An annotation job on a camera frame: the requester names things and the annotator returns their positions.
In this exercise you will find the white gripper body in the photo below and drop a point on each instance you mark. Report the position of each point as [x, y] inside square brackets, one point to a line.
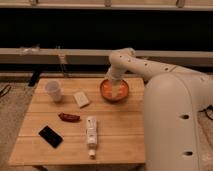
[114, 75]

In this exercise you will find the orange ceramic bowl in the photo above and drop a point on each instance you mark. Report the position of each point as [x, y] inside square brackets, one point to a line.
[106, 91]

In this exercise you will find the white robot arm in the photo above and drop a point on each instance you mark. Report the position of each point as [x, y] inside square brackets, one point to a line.
[173, 97]

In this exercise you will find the white tube bottle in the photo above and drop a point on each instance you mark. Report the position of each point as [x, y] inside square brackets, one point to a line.
[91, 136]

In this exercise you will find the translucent plastic cup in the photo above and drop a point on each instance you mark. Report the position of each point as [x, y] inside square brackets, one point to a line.
[53, 89]

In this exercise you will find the red chili pepper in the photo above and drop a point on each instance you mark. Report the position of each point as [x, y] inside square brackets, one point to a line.
[69, 117]

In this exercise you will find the wooden table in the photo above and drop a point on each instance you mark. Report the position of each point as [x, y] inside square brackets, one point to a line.
[120, 126]

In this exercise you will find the black smartphone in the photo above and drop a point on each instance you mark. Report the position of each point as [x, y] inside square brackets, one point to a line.
[50, 136]

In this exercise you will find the long grey bench rail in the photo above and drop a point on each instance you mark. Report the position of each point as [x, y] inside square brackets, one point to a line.
[99, 57]

